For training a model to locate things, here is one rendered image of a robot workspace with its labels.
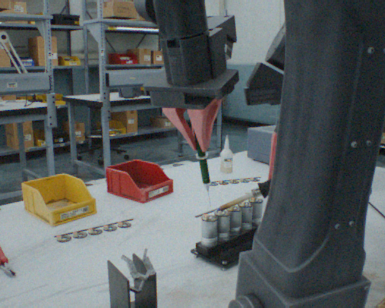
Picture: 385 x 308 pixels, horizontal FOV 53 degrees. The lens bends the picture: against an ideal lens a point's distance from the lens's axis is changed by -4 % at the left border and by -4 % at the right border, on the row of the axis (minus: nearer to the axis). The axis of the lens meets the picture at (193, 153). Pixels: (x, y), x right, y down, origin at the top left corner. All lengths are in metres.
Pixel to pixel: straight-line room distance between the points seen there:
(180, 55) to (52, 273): 0.35
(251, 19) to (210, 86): 6.17
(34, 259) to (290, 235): 0.48
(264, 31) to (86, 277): 6.01
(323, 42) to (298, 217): 0.10
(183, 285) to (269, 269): 0.30
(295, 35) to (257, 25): 6.30
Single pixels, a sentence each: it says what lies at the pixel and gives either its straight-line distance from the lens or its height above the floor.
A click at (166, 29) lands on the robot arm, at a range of 0.45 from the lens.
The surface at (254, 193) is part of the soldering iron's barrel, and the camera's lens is 0.59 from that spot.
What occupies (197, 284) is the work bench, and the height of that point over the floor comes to 0.75.
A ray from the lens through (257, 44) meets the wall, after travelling 6.51.
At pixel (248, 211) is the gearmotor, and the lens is 0.66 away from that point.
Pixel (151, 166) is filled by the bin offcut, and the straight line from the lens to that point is 0.95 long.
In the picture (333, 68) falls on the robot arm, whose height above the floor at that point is 1.04.
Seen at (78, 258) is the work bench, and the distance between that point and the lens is 0.65.
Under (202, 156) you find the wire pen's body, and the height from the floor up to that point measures 0.92.
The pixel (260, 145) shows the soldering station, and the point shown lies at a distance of 1.17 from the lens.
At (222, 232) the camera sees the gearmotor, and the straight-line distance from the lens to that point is 0.63.
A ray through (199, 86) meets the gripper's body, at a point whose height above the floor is 1.01.
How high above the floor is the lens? 1.04
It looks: 13 degrees down
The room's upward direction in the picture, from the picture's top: straight up
